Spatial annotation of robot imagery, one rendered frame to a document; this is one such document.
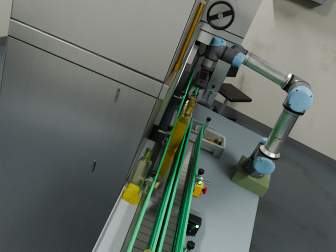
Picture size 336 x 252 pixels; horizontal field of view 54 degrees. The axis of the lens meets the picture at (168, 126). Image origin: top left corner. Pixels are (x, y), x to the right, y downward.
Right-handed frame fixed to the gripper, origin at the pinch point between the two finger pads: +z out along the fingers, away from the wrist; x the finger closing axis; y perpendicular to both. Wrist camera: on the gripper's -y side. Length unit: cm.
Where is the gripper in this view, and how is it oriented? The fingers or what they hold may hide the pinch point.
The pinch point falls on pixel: (192, 99)
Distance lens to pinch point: 184.4
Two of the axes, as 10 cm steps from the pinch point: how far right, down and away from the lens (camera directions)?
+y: 1.7, -4.2, 8.9
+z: -3.5, 8.2, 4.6
